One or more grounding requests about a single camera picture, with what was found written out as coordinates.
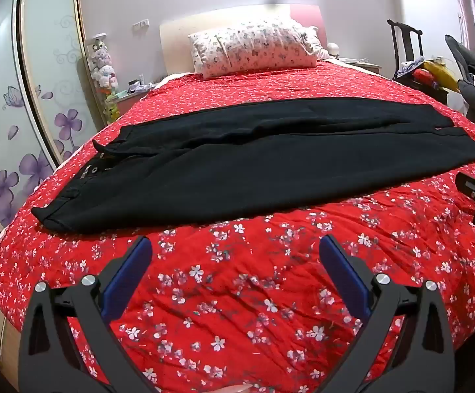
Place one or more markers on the white patterned pillow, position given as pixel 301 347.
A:
pixel 253 49

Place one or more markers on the wall socket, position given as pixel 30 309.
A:
pixel 141 24

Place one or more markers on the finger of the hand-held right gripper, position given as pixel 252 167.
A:
pixel 469 184

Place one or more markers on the cream and pink headboard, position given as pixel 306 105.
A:
pixel 176 45

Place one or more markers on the wardrobe with purple flower doors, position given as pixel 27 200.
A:
pixel 44 49

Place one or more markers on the red floral bedspread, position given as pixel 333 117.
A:
pixel 241 294

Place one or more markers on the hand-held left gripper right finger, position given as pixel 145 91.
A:
pixel 343 279

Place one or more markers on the black wooden chair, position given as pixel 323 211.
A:
pixel 405 41

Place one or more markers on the yellow plush toy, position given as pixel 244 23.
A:
pixel 442 74

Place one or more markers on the stack of plush toys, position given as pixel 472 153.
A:
pixel 102 69

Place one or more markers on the red toy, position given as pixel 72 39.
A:
pixel 422 76

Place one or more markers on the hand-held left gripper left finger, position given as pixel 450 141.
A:
pixel 127 278

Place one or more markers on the wooden bed frame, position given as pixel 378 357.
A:
pixel 10 352

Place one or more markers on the bedside table with small clutter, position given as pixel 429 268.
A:
pixel 133 92

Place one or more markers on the small white round lamp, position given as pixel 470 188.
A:
pixel 333 49

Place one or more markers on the black pants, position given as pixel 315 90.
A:
pixel 241 163

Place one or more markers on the wooden bedside table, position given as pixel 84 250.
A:
pixel 362 65

